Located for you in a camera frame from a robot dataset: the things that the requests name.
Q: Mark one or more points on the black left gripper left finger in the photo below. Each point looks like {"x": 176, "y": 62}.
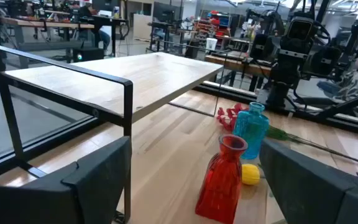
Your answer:
{"x": 57, "y": 199}

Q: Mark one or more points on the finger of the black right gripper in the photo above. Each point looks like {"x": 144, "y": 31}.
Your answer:
{"x": 259, "y": 46}
{"x": 325, "y": 60}

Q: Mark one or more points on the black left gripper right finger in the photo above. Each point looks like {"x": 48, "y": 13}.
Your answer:
{"x": 315, "y": 193}

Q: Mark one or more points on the red artificial flower spray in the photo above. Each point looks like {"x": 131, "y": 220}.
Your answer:
{"x": 228, "y": 119}

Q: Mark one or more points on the teal glass vase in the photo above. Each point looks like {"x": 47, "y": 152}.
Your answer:
{"x": 252, "y": 130}

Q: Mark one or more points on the red glass vase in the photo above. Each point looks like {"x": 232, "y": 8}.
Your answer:
{"x": 221, "y": 186}

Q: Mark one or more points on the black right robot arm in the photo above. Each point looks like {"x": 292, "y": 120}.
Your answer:
{"x": 277, "y": 95}

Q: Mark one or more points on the wooden bench table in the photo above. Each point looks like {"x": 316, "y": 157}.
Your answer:
{"x": 235, "y": 63}

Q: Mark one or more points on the person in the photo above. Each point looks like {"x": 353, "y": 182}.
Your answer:
{"x": 89, "y": 18}
{"x": 353, "y": 84}

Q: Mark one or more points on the white cup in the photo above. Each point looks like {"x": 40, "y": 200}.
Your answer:
{"x": 211, "y": 44}

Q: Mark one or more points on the red parts rack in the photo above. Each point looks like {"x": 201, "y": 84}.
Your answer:
{"x": 214, "y": 26}

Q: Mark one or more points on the black computer box with light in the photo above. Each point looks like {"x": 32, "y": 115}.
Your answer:
{"x": 87, "y": 54}

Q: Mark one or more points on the long wooden workbench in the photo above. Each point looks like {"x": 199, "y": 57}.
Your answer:
{"x": 36, "y": 23}

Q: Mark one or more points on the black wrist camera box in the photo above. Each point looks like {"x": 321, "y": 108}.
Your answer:
{"x": 300, "y": 29}

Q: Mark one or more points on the black metal table frame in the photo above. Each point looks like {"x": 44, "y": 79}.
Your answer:
{"x": 337, "y": 118}

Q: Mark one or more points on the wooden shelf black metal frame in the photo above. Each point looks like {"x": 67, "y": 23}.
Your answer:
{"x": 129, "y": 81}

